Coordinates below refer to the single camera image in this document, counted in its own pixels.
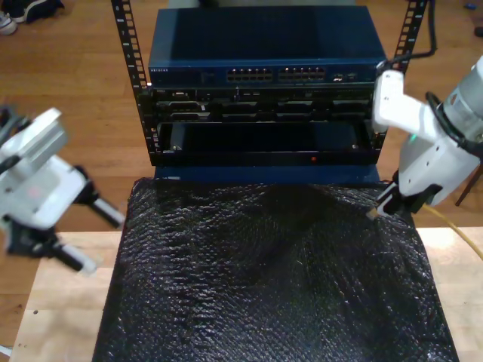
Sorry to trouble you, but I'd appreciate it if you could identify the brown wooden chair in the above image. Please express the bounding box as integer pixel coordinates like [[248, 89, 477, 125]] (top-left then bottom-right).
[[454, 158, 483, 207]]

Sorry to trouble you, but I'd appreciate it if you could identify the blue rack base plate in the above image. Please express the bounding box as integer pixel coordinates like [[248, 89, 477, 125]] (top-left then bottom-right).
[[153, 164, 381, 186]]

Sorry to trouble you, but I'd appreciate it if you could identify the yellow network cable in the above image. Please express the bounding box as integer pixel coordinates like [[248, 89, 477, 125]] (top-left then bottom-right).
[[365, 205, 483, 262]]

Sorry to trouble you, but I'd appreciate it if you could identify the blue Netgear network switch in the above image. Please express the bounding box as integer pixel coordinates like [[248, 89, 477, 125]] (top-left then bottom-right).
[[147, 5, 389, 90]]

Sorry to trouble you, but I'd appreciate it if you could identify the black angled plug cable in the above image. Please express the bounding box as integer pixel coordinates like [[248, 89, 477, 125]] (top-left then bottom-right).
[[426, 90, 483, 155]]

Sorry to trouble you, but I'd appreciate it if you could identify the black empty rack tray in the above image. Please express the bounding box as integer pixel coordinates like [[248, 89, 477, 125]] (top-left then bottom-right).
[[149, 120, 380, 167]]

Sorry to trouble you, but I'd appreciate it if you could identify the black Dell rack server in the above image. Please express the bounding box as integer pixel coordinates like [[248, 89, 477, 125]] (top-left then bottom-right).
[[137, 85, 386, 124]]

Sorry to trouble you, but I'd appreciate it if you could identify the dark sneaker white sole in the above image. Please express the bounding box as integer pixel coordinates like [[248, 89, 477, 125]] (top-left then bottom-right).
[[7, 0, 66, 24]]

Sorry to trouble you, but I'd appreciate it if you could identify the black perforated rack post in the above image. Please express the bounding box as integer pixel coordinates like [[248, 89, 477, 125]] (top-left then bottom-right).
[[110, 0, 162, 167], [371, 0, 429, 165]]

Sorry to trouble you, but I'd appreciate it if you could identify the black bubble wrap mat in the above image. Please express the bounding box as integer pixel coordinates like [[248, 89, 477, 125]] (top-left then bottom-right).
[[92, 176, 460, 362]]

